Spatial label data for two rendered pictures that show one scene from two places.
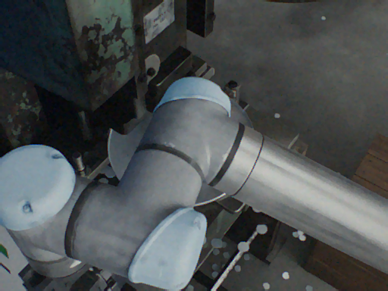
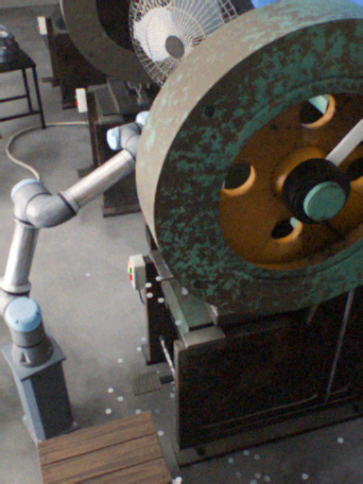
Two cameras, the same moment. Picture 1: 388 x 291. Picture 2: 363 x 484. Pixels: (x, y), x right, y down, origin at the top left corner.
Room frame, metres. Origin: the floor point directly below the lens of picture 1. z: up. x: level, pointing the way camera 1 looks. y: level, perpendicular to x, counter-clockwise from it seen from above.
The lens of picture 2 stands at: (1.49, -1.26, 2.08)
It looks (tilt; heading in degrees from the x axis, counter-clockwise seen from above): 37 degrees down; 128
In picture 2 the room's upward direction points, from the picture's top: 1 degrees counter-clockwise
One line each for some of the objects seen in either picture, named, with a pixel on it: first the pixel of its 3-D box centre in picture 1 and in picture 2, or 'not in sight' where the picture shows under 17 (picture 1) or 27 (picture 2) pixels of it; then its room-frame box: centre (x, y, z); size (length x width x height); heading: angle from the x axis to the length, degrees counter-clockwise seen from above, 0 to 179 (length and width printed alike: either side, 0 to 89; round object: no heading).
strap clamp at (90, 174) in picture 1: (78, 173); not in sight; (0.50, 0.23, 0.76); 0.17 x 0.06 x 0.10; 145
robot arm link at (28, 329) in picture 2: not in sight; (25, 319); (0.15, -0.49, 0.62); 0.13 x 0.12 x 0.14; 162
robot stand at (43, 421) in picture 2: not in sight; (43, 389); (0.16, -0.49, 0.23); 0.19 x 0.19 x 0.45; 73
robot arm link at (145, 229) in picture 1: (145, 221); (126, 138); (0.21, 0.05, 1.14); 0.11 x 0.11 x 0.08; 72
